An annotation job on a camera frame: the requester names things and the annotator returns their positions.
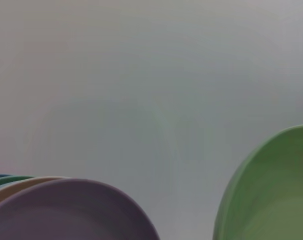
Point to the light green plate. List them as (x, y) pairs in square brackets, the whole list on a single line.
[(274, 190)]

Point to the lavender plate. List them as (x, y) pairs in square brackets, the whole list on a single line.
[(74, 215)]

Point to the beige plate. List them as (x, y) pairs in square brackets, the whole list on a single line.
[(21, 186)]

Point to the dark green plate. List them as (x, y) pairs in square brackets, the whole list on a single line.
[(9, 179)]

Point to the light teal plate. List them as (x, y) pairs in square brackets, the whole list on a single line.
[(1, 187)]

